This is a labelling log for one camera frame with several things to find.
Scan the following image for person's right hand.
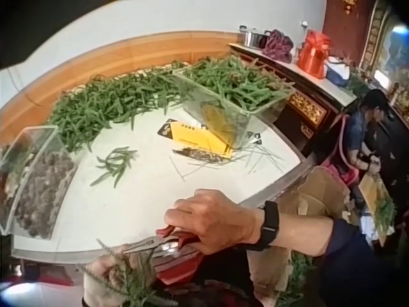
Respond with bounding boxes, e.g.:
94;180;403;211
164;188;266;256

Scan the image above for person's left hand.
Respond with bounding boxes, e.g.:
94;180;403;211
82;246;160;307

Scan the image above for green leafy sprig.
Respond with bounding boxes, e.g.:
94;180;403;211
76;238;178;307

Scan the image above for red handled scissors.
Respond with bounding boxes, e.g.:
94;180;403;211
123;223;207;257

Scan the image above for small bunch of green stems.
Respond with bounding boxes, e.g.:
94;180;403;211
90;146;139;189

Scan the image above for heap of brown buds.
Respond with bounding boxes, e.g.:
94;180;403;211
14;150;77;239

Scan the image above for clear plastic tray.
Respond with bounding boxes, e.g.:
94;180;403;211
0;125;81;240

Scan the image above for scattered thin stem strips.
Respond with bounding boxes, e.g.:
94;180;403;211
168;140;274;182

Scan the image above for black wrist band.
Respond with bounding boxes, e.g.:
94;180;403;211
235;200;281;252

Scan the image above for yellow and black cards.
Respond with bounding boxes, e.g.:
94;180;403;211
156;118;240;161

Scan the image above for pile of green stems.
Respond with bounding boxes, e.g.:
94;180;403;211
47;59;196;154

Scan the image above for large clear plastic container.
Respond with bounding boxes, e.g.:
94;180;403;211
171;54;297;152

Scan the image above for brown paper bag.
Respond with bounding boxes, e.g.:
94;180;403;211
277;165;351;226

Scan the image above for heap of trimmed green stems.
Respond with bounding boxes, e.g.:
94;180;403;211
178;54;295;113

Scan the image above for orange wooden bench back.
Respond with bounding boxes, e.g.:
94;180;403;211
0;30;241;137

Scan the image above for pink plastic chair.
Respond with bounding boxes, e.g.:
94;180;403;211
320;114;360;188

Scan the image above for dark carved wooden cabinet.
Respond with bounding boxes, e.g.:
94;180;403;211
228;43;359;158

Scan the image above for yellow board with green stems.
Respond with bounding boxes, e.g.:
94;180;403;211
357;174;398;248

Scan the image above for steel pots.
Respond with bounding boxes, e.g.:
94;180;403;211
238;26;272;48

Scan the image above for red gift bag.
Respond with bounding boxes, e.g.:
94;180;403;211
298;29;334;80

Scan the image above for blue and white box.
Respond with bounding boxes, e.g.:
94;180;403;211
325;56;351;88

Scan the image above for red and gold altar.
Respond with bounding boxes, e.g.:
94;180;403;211
321;0;409;106

